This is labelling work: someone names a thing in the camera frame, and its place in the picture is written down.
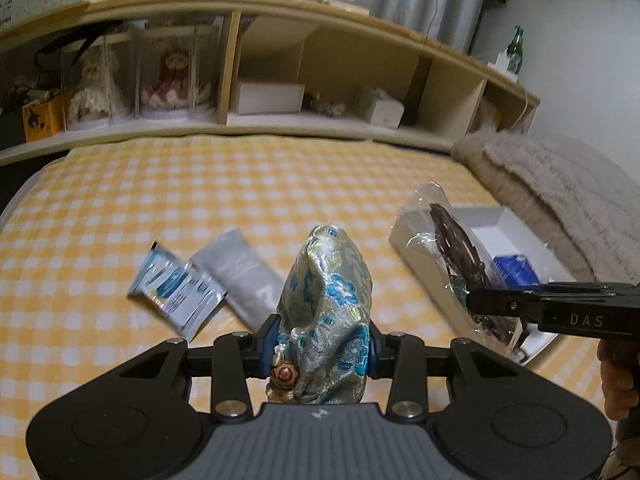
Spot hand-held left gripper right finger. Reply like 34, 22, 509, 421
366, 322, 521, 419

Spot blue purple soft packet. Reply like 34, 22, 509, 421
492, 254, 542, 287

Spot white tissue box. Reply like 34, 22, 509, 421
357, 87, 405, 129

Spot white plush doll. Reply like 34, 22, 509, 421
67, 52, 126, 122

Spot pink plush doll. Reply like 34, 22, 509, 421
141, 49, 201, 110

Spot white paper bag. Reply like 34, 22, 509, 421
477, 97, 504, 131

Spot person's right hand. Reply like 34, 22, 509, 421
597, 336, 640, 420

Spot beige fluffy blanket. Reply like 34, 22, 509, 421
449, 132, 640, 284

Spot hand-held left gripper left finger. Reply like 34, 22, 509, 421
115, 313, 281, 421

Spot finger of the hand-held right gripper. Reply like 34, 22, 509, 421
504, 281, 640, 297
465, 286, 540, 324

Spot white cardboard box tray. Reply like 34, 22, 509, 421
388, 204, 564, 367

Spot yellow checked bed sheet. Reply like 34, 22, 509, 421
0, 135, 610, 480

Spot tangle of cables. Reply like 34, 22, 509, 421
0, 74, 62, 107

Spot floral brocade drawstring pouch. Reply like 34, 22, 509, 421
264, 224, 374, 406

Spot blue white wipes packet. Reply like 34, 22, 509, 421
127, 241, 229, 341

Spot clear bag with brown item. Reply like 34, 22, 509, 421
392, 183, 532, 357

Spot knotted fabric bundle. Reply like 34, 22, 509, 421
304, 90, 349, 115

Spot wooden headboard shelf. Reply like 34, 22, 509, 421
0, 0, 542, 167

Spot green glass bottle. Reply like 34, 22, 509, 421
505, 26, 526, 75

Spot black bag handle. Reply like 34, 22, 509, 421
34, 34, 117, 59

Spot grey soft packet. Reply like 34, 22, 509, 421
189, 227, 287, 334

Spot yellow printed box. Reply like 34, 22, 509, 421
22, 94, 67, 144

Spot doll in clear case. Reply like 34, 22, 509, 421
134, 26, 222, 121
61, 34, 140, 134

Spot small white storage box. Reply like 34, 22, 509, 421
234, 79, 306, 115

